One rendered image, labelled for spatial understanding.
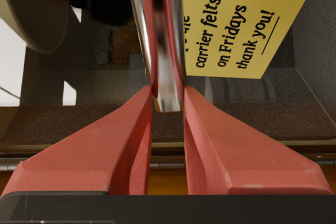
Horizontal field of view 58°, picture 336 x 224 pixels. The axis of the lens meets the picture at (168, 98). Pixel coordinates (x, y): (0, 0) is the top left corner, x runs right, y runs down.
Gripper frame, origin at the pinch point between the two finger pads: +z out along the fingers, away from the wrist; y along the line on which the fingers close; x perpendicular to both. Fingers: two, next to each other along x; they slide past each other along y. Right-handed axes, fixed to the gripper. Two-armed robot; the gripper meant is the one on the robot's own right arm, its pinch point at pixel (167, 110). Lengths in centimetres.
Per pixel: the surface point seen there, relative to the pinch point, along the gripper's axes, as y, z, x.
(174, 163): -0.7, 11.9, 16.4
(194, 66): -1.7, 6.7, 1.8
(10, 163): 16.0, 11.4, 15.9
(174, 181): -0.8, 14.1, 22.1
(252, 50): -4.9, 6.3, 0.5
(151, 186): 2.0, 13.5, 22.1
